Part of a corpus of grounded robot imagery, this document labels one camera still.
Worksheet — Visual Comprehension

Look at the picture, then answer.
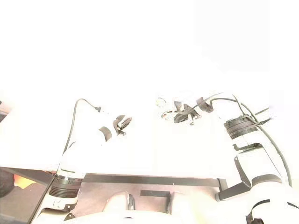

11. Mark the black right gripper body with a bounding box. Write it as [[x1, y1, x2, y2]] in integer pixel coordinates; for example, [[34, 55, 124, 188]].
[[183, 104, 200, 126]]

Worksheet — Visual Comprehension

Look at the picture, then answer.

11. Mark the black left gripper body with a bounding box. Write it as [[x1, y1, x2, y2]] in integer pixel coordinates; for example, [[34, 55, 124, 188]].
[[113, 115, 127, 137]]

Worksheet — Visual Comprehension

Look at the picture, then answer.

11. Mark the ribbed black left gripper finger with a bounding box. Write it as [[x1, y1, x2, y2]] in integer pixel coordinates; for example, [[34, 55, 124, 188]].
[[119, 117, 133, 130]]

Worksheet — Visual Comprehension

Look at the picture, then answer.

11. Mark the ribbed black right gripper finger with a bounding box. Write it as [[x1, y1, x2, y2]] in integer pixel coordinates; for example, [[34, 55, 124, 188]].
[[173, 112, 190, 124]]

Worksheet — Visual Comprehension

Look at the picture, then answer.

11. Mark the dark flat panel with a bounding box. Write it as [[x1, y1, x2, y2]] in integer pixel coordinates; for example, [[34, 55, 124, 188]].
[[0, 167, 56, 224]]

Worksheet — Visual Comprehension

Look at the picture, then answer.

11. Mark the dark rounded shape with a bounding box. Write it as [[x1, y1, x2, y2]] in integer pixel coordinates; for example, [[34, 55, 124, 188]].
[[0, 172, 15, 195]]

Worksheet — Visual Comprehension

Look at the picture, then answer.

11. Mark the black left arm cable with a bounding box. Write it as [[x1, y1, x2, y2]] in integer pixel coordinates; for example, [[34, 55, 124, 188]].
[[64, 98, 101, 153]]

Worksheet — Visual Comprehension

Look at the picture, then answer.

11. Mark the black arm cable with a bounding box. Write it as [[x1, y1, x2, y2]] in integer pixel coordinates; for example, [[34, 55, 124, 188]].
[[193, 91, 293, 188], [64, 98, 101, 153]]

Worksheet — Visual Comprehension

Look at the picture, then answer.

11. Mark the black metal table frame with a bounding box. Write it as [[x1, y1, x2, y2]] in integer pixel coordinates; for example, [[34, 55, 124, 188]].
[[0, 166, 253, 202]]

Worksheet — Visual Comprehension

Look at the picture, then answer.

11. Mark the black bracket under table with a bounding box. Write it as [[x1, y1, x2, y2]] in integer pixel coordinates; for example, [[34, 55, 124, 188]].
[[139, 189, 173, 215]]

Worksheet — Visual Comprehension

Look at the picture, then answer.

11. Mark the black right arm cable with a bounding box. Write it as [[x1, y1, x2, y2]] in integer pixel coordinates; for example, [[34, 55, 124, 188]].
[[193, 91, 293, 188]]

